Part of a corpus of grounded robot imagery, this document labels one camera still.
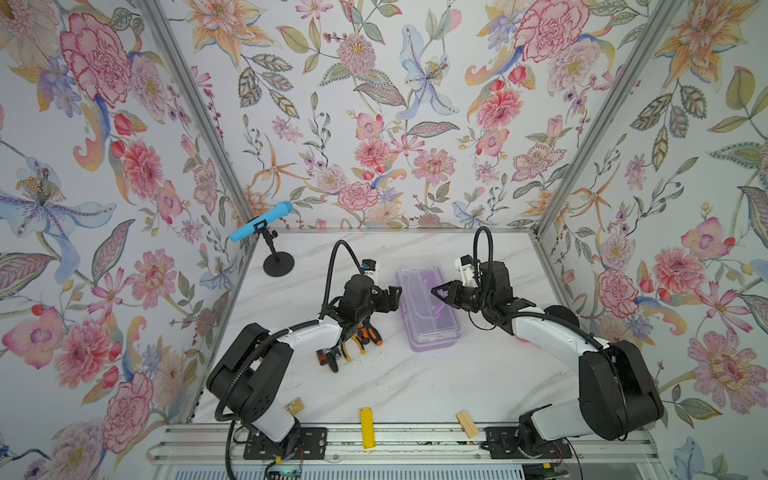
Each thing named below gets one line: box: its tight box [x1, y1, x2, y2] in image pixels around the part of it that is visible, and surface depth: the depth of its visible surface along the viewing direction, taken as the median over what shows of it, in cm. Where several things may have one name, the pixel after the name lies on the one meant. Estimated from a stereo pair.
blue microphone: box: [229, 201, 293, 242], surface depth 95 cm
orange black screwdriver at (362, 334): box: [356, 322, 370, 345], surface depth 92 cm
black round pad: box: [543, 305, 580, 327], surface depth 91 cm
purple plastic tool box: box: [396, 266, 464, 352], surface depth 88 cm
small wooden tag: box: [284, 397, 305, 415], surface depth 80 cm
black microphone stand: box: [253, 219, 295, 277], surface depth 112 cm
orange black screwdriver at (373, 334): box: [363, 321, 384, 347], surface depth 93 cm
